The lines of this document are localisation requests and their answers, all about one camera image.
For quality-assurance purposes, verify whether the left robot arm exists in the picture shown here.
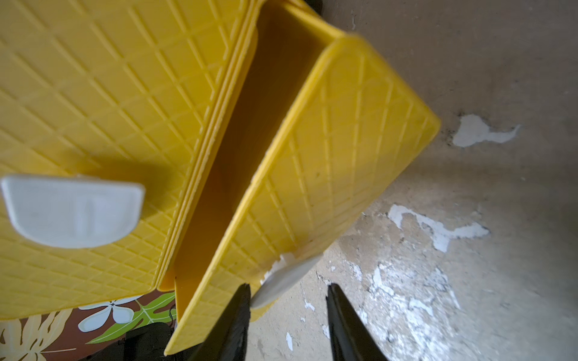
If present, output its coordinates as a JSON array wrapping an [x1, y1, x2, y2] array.
[[83, 323, 201, 361]]

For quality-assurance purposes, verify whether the yellow top drawer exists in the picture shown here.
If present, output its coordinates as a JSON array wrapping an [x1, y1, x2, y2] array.
[[1, 1, 263, 320]]

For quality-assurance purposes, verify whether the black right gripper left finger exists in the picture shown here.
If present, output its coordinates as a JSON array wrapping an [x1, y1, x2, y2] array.
[[189, 284, 251, 361]]

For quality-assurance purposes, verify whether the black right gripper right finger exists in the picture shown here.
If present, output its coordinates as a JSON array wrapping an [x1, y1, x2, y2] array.
[[326, 283, 388, 361]]

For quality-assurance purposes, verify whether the yellow drawer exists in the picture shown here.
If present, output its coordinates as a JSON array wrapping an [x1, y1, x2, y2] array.
[[165, 1, 440, 355], [1, 1, 263, 320]]

